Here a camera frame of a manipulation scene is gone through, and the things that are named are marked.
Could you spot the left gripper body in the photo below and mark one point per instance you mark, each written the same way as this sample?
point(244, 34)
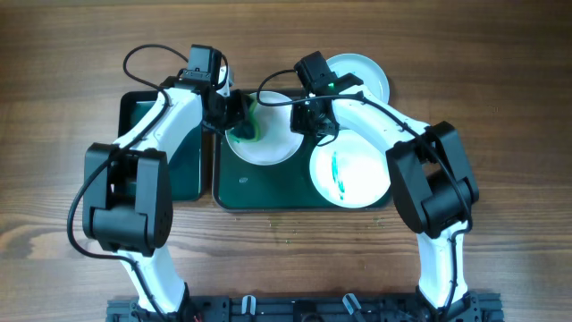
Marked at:
point(239, 113)

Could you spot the green yellow scrub sponge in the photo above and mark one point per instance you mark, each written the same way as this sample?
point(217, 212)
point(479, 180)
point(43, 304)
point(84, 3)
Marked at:
point(247, 130)

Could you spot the white plate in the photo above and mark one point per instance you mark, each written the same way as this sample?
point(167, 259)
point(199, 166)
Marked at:
point(366, 69)
point(277, 143)
point(348, 171)

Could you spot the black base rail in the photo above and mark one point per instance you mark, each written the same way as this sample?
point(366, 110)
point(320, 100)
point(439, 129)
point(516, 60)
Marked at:
point(473, 306)

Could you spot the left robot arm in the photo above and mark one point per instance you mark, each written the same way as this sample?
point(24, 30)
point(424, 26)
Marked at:
point(123, 211)

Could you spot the dark green serving tray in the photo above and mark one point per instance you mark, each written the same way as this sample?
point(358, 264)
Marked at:
point(241, 186)

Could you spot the black water basin tray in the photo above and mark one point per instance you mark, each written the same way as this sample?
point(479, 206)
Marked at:
point(186, 167)

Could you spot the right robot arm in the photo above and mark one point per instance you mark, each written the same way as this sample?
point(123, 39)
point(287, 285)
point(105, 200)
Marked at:
point(431, 181)

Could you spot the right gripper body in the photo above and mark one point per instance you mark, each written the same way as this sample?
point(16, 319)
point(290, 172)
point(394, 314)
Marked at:
point(313, 122)

